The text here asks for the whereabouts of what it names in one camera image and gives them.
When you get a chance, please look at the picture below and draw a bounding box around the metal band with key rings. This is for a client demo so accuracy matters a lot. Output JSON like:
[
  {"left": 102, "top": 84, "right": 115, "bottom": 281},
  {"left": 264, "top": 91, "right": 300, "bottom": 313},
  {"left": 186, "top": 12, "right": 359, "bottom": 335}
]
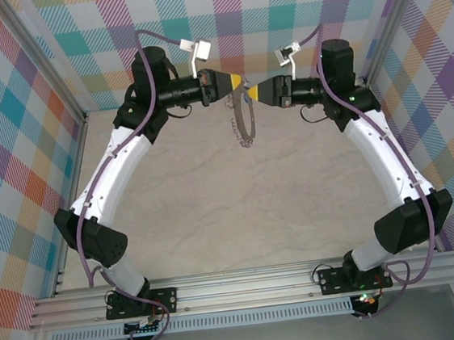
[{"left": 223, "top": 76, "right": 259, "bottom": 151}]

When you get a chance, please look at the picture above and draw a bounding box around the small electronics board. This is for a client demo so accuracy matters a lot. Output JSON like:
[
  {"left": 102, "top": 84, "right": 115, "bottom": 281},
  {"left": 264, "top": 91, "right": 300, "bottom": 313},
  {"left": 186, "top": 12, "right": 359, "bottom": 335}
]
[
  {"left": 123, "top": 314, "right": 166, "bottom": 338},
  {"left": 351, "top": 290, "right": 383, "bottom": 317}
]

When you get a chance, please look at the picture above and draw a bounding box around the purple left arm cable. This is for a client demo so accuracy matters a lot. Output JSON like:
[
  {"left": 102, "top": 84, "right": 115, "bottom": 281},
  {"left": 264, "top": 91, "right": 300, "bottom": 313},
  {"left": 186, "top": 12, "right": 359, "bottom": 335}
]
[{"left": 54, "top": 26, "right": 213, "bottom": 340}]

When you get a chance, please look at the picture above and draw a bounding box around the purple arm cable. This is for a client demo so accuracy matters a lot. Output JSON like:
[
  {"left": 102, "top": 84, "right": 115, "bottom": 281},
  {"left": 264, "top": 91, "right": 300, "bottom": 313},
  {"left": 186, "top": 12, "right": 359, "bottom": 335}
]
[
  {"left": 54, "top": 26, "right": 213, "bottom": 340},
  {"left": 295, "top": 15, "right": 444, "bottom": 325}
]

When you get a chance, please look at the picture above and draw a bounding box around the thin black right gripper wire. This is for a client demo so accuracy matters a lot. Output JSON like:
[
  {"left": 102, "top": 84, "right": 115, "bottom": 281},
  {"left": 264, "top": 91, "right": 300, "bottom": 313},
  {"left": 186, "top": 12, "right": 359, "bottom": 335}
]
[{"left": 298, "top": 102, "right": 329, "bottom": 125}]

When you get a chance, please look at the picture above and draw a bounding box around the thin black gripper wire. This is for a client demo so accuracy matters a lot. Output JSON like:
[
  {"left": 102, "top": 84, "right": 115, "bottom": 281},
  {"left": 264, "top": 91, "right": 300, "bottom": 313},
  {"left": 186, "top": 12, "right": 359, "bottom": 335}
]
[
  {"left": 298, "top": 102, "right": 329, "bottom": 125},
  {"left": 165, "top": 102, "right": 195, "bottom": 121}
]

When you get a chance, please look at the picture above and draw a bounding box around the thin black left gripper wire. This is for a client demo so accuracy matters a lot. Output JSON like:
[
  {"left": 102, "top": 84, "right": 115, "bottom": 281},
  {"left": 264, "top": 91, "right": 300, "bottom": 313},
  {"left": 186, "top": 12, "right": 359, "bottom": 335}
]
[{"left": 165, "top": 102, "right": 195, "bottom": 121}]

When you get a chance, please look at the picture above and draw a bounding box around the aluminium corner post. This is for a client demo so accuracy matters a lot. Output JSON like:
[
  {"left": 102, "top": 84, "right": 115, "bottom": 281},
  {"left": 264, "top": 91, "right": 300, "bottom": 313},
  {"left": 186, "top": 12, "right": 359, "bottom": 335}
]
[
  {"left": 0, "top": 0, "right": 90, "bottom": 132},
  {"left": 353, "top": 0, "right": 440, "bottom": 91}
]

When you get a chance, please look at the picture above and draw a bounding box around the aluminium side rail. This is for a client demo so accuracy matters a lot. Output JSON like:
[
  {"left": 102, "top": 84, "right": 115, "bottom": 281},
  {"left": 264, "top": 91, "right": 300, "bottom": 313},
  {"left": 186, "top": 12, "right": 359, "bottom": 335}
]
[{"left": 32, "top": 111, "right": 107, "bottom": 299}]

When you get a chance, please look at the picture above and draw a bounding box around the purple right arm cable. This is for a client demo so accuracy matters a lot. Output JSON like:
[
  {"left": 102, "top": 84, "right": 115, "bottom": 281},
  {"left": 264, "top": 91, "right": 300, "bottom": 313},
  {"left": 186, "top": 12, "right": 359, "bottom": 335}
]
[{"left": 295, "top": 15, "right": 444, "bottom": 325}]

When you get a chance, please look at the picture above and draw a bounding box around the long aluminium base rail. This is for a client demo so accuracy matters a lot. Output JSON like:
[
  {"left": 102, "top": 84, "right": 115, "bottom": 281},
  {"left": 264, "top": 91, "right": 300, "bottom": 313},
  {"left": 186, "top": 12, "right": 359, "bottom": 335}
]
[{"left": 25, "top": 246, "right": 454, "bottom": 332}]

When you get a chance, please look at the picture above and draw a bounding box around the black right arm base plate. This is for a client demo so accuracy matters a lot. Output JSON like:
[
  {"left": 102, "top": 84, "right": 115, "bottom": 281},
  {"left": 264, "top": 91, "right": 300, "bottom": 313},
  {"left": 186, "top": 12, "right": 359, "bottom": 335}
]
[{"left": 316, "top": 260, "right": 394, "bottom": 296}]

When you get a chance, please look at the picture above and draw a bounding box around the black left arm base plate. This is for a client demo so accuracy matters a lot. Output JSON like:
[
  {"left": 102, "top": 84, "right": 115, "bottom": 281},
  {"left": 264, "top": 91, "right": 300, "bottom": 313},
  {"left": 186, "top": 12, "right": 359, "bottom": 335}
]
[{"left": 103, "top": 285, "right": 181, "bottom": 322}]

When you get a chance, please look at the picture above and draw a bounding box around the slotted grey cable duct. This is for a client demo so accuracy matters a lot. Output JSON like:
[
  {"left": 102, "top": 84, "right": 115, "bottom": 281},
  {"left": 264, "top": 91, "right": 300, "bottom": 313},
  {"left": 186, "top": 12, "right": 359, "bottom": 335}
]
[{"left": 48, "top": 296, "right": 355, "bottom": 340}]

